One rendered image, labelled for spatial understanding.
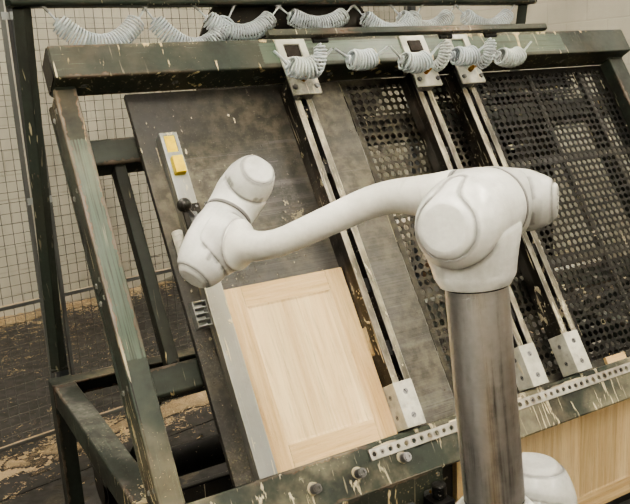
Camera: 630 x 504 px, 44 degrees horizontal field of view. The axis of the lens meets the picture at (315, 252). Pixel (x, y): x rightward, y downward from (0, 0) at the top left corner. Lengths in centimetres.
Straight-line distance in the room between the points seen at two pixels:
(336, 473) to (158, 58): 120
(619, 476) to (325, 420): 144
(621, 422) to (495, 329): 190
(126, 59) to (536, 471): 145
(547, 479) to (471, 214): 58
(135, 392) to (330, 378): 53
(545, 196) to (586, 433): 174
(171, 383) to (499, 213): 110
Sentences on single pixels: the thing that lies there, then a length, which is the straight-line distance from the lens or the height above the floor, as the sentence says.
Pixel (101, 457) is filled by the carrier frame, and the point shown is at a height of 79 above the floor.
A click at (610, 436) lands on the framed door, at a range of 306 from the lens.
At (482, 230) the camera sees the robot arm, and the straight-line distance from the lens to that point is 112.
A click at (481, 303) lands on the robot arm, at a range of 120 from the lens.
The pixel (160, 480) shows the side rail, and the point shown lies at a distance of 186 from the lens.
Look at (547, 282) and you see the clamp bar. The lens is 256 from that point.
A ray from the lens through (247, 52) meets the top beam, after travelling 233.
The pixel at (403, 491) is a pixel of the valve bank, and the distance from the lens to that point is 211.
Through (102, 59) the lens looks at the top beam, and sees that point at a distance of 218.
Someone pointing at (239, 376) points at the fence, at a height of 112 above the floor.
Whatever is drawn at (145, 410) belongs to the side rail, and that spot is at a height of 110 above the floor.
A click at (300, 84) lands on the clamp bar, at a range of 232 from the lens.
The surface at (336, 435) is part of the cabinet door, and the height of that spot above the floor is 93.
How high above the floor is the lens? 183
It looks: 13 degrees down
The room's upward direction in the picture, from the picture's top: 3 degrees counter-clockwise
